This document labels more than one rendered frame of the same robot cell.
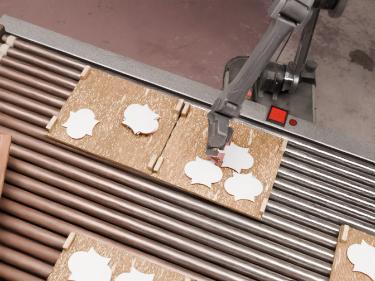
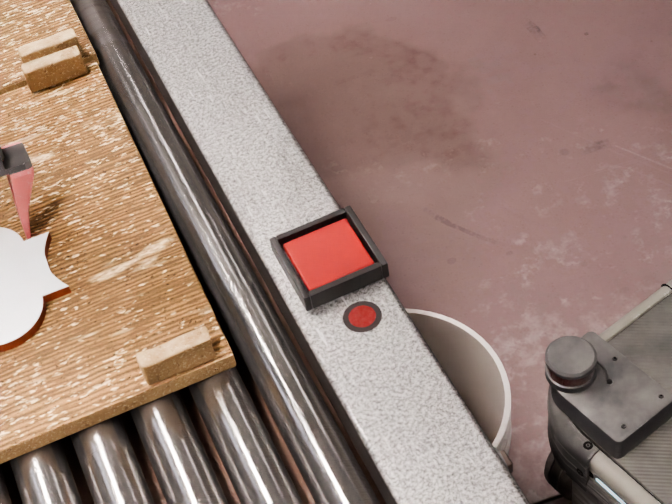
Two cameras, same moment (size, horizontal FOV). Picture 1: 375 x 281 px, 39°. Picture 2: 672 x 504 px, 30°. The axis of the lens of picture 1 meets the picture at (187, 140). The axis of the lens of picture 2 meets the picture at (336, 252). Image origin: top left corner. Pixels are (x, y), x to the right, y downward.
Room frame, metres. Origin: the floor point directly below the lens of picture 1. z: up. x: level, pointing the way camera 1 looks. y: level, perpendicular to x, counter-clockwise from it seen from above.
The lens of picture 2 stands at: (0.96, -0.95, 1.71)
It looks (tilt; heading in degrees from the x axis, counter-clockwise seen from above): 48 degrees down; 64
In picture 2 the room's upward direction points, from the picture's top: 11 degrees counter-clockwise
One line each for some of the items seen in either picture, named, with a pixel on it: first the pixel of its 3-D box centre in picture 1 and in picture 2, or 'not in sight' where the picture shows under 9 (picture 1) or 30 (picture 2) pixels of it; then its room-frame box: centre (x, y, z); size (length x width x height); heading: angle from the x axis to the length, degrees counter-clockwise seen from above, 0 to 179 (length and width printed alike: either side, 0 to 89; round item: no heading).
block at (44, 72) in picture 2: (185, 109); (54, 68); (1.19, 0.03, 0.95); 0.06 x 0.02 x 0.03; 168
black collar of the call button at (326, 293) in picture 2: (277, 115); (328, 257); (1.27, -0.33, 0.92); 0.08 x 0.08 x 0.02; 79
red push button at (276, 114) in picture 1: (277, 115); (329, 258); (1.27, -0.33, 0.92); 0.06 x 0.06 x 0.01; 79
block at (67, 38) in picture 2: (179, 106); (50, 51); (1.20, 0.06, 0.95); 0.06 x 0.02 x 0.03; 169
